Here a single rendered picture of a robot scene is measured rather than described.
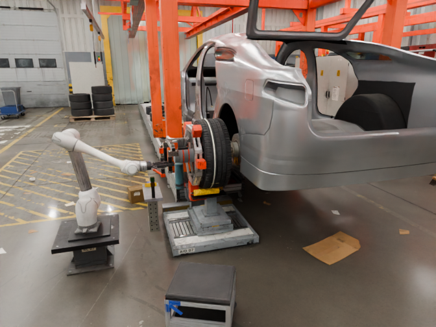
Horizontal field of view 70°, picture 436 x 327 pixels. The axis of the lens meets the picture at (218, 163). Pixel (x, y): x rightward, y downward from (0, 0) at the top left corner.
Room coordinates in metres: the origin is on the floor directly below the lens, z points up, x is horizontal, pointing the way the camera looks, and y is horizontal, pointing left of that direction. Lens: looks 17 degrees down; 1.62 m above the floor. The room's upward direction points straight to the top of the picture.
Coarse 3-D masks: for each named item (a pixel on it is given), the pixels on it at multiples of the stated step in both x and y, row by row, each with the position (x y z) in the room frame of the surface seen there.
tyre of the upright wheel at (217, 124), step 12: (204, 120) 2.83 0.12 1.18; (216, 120) 2.84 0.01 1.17; (204, 132) 2.64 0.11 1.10; (216, 132) 2.67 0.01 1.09; (204, 144) 2.59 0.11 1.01; (216, 144) 2.60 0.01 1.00; (228, 144) 2.62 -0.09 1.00; (204, 156) 2.59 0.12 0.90; (216, 156) 2.56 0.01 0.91; (228, 156) 2.59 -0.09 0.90; (216, 168) 2.56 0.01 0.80; (228, 168) 2.59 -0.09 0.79; (204, 180) 2.61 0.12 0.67; (216, 180) 2.61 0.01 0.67; (228, 180) 2.66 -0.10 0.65
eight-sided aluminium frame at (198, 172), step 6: (186, 126) 2.91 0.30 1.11; (186, 132) 2.96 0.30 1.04; (192, 138) 2.68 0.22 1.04; (198, 138) 2.66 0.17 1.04; (198, 144) 2.64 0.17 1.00; (198, 150) 2.57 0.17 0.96; (186, 168) 3.00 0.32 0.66; (192, 168) 2.98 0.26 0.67; (192, 174) 2.93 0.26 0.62; (198, 174) 2.57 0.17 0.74; (192, 180) 2.72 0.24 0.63; (198, 180) 2.67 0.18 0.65
